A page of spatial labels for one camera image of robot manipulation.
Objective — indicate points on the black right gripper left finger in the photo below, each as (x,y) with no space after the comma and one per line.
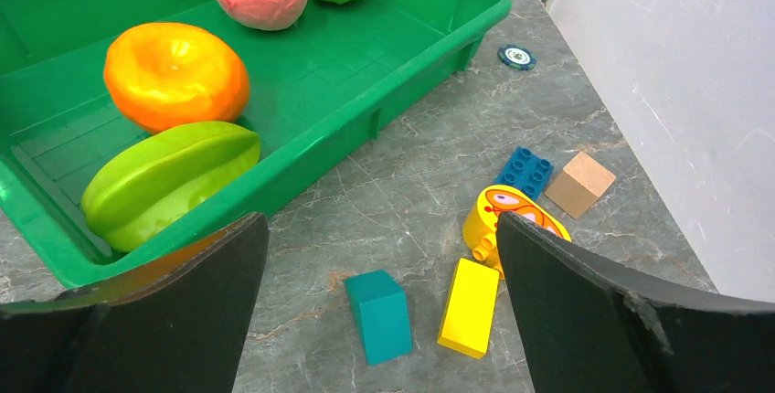
(174,324)

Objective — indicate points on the poker chip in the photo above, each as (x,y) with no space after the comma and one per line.
(516,57)

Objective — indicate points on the blue toy brick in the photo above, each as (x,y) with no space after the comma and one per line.
(525,172)

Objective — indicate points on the orange fake fruit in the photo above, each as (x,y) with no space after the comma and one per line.
(163,74)

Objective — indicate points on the green fake starfruit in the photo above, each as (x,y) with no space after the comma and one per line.
(147,187)

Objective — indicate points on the yellow rectangular block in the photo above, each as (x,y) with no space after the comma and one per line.
(468,315)

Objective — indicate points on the green plastic tray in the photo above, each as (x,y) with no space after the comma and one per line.
(318,90)

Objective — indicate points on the wooden cube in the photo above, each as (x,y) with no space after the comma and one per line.
(579,184)

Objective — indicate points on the teal rectangular block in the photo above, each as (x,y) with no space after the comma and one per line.
(380,309)

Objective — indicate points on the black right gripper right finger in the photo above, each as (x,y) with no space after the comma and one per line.
(590,324)

